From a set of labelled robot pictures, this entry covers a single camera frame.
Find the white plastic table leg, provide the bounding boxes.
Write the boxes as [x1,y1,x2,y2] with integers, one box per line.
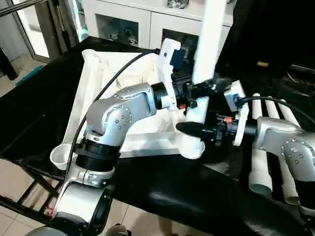
[248,92,274,195]
[277,98,315,128]
[185,0,228,124]
[265,96,302,206]

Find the white plastic table top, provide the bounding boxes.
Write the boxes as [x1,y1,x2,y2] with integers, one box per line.
[50,48,208,171]

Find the white glass-door cabinet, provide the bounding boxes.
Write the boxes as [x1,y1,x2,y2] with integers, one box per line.
[81,0,234,55]

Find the grey crumpled bundle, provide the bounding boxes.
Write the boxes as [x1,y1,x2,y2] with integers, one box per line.
[167,0,190,9]

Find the light blue plastic strip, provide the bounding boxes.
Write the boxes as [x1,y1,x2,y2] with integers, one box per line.
[71,0,89,42]

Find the black work mat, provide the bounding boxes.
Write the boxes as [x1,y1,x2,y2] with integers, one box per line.
[0,37,315,236]

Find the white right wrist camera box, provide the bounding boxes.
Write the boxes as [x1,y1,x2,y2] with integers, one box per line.
[223,80,252,148]

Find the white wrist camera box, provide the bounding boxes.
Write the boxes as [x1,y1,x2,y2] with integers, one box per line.
[223,80,252,148]
[157,38,183,112]

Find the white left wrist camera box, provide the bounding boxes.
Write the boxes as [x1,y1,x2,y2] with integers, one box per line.
[157,38,183,112]

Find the grey metal rack frame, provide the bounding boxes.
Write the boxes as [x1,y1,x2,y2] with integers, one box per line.
[0,0,79,62]

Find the black metal table frame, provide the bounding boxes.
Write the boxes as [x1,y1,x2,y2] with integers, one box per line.
[0,165,67,224]

